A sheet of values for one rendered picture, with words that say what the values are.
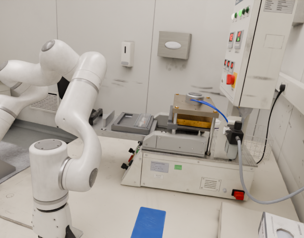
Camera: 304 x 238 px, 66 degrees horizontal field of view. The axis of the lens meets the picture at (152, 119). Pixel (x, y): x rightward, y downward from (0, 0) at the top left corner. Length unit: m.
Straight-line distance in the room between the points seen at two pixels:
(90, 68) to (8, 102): 0.54
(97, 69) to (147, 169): 0.47
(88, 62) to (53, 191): 0.39
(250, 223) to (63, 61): 0.85
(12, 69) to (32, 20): 2.29
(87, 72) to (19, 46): 2.92
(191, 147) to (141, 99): 1.86
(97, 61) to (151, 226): 0.58
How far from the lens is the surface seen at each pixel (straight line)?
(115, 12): 2.83
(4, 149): 1.45
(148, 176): 1.02
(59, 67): 0.91
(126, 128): 1.02
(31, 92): 1.25
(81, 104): 0.68
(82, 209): 0.95
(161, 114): 1.20
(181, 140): 0.94
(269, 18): 0.91
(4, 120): 1.18
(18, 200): 1.05
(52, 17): 3.27
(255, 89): 0.92
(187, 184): 1.03
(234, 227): 0.90
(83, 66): 0.76
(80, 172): 0.58
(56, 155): 0.59
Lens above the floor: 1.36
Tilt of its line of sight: 19 degrees down
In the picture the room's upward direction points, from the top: 5 degrees clockwise
